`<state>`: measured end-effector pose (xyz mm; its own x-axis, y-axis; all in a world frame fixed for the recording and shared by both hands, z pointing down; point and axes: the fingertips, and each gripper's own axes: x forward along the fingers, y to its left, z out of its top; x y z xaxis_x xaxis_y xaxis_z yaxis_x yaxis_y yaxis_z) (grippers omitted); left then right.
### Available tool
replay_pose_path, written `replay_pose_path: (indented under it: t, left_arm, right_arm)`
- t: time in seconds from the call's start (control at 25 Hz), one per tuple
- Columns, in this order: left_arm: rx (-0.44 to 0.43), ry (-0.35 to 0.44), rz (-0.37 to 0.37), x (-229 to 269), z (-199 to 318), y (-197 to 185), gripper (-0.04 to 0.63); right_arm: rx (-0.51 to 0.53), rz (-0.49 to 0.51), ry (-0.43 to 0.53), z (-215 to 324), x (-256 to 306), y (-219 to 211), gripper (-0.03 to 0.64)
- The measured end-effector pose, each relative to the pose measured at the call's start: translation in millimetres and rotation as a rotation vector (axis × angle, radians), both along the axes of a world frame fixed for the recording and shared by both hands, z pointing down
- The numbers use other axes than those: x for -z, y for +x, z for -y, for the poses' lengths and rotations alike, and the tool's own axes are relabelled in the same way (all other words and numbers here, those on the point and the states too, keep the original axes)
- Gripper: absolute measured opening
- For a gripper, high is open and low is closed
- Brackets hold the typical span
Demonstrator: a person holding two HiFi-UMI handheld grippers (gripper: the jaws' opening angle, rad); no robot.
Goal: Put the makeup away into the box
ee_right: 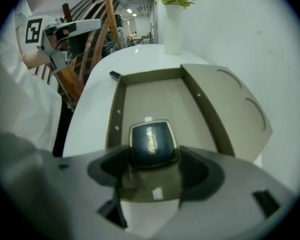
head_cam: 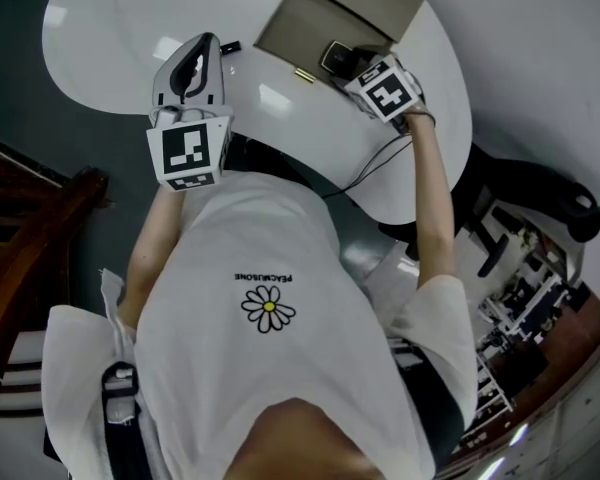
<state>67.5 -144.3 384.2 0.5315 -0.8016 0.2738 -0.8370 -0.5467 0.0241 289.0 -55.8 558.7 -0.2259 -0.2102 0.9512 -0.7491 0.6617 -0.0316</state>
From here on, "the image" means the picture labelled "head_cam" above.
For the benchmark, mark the black gold-edged makeup compact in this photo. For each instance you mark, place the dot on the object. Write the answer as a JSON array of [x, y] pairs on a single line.
[[336, 58]]

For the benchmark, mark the person's right forearm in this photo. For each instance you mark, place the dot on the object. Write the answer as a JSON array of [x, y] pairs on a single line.
[[432, 198]]

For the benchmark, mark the person's left forearm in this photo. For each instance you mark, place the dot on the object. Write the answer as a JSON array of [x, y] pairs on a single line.
[[150, 253]]

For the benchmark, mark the white flower print t-shirt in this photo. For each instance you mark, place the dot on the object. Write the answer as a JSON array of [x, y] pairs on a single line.
[[260, 348]]

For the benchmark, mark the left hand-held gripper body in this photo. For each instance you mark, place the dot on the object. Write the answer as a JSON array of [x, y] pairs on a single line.
[[186, 154]]

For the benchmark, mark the person's left hand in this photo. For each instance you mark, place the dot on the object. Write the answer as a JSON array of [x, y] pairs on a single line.
[[196, 77]]

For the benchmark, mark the person's neck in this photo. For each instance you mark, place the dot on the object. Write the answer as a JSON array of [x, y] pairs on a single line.
[[305, 443]]

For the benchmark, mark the small black makeup stick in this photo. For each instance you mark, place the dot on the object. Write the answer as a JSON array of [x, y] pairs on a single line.
[[230, 47]]

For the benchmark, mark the white cluttered equipment rack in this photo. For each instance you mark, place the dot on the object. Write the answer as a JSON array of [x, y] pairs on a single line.
[[525, 293]]

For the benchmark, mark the black office chair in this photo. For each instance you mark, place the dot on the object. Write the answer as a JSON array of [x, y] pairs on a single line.
[[545, 188]]

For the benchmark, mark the beige box with lid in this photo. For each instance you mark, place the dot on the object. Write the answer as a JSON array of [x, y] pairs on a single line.
[[340, 15]]

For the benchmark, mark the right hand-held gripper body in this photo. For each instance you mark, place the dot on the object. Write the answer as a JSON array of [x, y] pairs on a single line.
[[386, 95]]

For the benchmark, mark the dark wooden chair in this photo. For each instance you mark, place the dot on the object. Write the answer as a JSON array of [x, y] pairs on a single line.
[[35, 248]]

